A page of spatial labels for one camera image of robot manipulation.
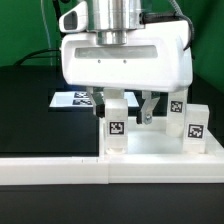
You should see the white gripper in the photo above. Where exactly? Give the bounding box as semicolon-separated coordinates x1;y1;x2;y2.
61;21;193;125

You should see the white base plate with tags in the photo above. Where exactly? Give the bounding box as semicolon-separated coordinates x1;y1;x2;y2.
50;91;139;108

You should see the white U-shaped obstacle fence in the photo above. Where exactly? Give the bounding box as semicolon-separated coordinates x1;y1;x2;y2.
0;145;224;185

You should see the black cable with connector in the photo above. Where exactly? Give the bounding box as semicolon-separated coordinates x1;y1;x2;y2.
13;0;63;67

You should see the white square tabletop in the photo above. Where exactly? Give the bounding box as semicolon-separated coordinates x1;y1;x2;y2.
99;117;224;156

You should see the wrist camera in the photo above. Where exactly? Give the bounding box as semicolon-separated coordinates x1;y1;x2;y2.
59;1;88;33

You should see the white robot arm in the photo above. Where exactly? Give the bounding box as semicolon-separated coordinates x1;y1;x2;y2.
59;0;193;124

